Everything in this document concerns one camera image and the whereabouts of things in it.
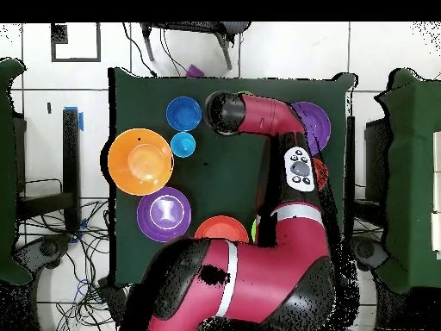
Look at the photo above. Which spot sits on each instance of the large green plastic bowl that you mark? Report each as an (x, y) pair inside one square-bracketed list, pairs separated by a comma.
[(254, 229)]

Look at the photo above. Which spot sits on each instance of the black stand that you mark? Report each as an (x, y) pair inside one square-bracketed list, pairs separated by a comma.
[(70, 155), (377, 155)]

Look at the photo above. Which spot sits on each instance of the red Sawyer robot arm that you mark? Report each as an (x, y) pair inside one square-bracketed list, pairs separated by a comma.
[(268, 269)]

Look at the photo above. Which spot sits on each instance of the grey chair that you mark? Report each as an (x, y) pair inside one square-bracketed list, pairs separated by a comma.
[(237, 27)]

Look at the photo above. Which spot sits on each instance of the light blue plastic cup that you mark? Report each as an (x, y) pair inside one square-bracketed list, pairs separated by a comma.
[(183, 144)]

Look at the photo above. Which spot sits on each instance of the purple plastic bowl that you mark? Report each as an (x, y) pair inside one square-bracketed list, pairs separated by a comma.
[(318, 124), (148, 220)]

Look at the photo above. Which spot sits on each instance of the blue plastic bowl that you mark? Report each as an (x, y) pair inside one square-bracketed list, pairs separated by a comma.
[(183, 113)]

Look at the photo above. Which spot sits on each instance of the white box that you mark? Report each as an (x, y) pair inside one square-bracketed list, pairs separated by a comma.
[(437, 155)]

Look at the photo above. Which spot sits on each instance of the large orange plastic bowl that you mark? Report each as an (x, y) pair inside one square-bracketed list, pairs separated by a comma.
[(137, 158)]

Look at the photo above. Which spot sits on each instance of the small purple object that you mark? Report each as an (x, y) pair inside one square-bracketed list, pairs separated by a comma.
[(194, 71)]

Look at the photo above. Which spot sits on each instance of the green-clothed side table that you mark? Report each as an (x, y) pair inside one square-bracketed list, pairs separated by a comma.
[(7, 172), (413, 172)]

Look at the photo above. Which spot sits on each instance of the large red plastic bowl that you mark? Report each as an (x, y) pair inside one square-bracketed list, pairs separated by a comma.
[(220, 229)]

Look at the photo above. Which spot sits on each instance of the small red plastic bowl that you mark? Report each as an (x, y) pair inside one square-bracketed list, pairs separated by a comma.
[(322, 172)]

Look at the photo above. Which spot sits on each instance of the dark green tablecloth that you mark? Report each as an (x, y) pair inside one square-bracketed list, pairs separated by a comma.
[(224, 179)]

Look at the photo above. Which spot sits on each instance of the dark grey stand base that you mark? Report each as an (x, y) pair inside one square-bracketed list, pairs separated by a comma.
[(44, 248), (365, 250)]

